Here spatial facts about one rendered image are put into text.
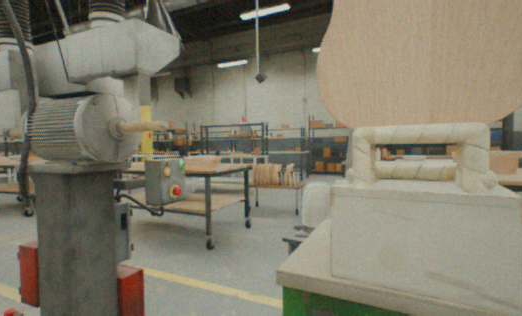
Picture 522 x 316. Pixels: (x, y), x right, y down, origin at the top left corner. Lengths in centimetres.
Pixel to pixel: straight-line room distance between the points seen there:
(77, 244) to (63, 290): 17
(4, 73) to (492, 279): 153
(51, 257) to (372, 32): 130
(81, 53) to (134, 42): 22
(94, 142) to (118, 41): 36
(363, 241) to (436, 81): 30
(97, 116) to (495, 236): 109
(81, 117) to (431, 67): 99
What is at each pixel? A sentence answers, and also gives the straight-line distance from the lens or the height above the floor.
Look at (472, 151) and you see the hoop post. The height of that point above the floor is 117.
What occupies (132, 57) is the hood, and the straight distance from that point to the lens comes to 91.
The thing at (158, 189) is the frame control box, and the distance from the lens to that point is 133.
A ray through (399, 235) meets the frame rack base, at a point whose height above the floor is 103.
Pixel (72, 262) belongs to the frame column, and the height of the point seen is 76.
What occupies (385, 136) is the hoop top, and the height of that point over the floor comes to 119.
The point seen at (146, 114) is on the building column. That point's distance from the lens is 1117.
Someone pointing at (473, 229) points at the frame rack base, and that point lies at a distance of 57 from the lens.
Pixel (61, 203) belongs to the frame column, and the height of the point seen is 98.
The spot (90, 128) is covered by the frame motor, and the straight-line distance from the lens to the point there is 113.
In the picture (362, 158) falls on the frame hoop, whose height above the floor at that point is 115.
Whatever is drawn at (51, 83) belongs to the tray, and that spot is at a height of 142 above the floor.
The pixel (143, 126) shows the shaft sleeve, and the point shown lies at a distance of 107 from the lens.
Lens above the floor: 119
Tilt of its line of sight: 3 degrees down
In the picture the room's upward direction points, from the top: 1 degrees counter-clockwise
